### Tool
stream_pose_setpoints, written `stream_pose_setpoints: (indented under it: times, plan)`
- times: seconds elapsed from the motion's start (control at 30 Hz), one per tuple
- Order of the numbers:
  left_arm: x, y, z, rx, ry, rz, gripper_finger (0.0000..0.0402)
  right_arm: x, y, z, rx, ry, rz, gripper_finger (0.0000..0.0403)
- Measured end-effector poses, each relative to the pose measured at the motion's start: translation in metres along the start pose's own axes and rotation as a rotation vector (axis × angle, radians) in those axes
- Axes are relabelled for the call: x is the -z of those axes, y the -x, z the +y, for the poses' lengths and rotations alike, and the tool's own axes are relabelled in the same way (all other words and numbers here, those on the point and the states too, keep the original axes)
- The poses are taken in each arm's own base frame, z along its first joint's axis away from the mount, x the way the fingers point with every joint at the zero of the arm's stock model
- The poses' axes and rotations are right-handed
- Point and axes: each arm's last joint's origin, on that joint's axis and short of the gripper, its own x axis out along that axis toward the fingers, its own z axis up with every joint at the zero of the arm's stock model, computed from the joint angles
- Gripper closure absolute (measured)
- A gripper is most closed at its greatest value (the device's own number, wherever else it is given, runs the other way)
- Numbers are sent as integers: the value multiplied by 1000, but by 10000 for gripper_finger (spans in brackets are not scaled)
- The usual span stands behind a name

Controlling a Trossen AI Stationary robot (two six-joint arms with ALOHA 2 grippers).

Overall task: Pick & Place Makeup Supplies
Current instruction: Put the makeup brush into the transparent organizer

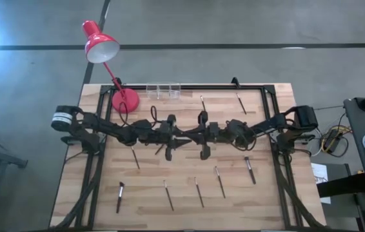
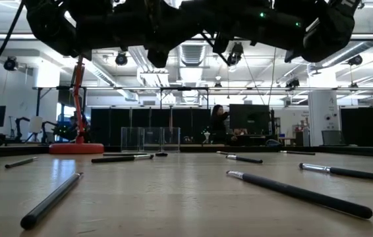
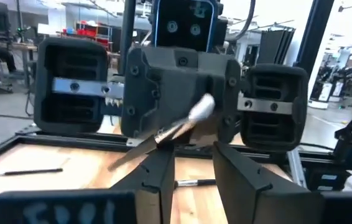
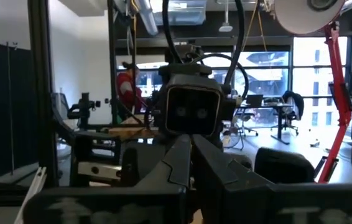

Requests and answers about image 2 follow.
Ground long black makeup brush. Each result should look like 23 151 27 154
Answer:
20 172 84 231

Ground white column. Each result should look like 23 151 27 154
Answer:
307 90 341 147

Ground clear acrylic brush organizer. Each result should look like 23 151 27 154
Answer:
121 126 181 153

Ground black pointed-tip makeup brush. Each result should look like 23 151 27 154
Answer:
225 169 373 221

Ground black brush long silver ferrule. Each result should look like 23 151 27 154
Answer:
298 162 373 184
90 153 155 164

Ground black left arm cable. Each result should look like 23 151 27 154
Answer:
0 0 26 98

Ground black partition panels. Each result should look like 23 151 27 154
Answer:
340 106 373 147
90 107 212 146

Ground person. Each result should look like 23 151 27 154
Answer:
210 104 239 145

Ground black ceiling spotlight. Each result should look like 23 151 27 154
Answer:
226 41 244 66
3 56 19 72
115 51 129 66
347 54 364 66
285 77 301 90

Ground dark background desk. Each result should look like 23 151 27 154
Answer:
231 132 278 147

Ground short thin makeup brush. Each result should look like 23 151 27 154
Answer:
4 156 39 169

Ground red desk lamp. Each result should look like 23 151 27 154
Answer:
48 54 105 155

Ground silver ceiling ventilation duct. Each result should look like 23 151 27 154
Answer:
177 42 208 68

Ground black brush short silver ferrule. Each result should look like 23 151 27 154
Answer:
225 154 264 165

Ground white sign board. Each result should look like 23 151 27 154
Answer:
29 115 43 134

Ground gray office chair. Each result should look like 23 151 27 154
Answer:
320 130 346 147

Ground black background gantry frame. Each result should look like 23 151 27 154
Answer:
32 86 373 109

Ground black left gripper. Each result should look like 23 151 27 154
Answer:
107 0 194 68

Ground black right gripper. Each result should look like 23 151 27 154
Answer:
189 0 275 54

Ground black brow comb brush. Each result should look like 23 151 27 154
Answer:
279 150 316 156

